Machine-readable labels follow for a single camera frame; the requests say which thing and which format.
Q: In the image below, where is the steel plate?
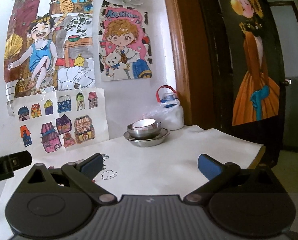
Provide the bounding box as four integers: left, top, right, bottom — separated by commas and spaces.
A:
123, 128, 170, 141
130, 140, 164, 147
125, 134, 169, 147

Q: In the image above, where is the deep steel bowl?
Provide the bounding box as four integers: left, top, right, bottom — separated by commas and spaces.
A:
127, 122, 162, 139

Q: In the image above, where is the floral white ceramic bowl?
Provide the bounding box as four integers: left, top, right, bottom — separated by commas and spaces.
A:
131, 118, 157, 131

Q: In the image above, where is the white printed table cloth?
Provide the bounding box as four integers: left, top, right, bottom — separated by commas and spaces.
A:
0, 125, 266, 240

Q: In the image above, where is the colourful houses drawing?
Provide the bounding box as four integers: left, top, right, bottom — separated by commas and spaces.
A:
13, 88, 109, 156

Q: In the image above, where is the clear plastic bag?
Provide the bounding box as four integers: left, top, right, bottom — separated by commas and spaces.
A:
141, 99, 184, 131

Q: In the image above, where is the girl with teddy drawing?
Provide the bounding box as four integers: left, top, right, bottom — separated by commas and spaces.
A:
98, 0, 153, 81

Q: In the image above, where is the boy with fan drawing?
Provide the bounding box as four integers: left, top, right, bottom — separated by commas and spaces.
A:
4, 0, 95, 116

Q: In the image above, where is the orange dress girl painting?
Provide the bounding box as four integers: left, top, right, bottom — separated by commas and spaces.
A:
230, 0, 279, 126

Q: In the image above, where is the brown wooden door frame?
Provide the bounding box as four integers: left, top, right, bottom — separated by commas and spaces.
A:
165, 0, 217, 129

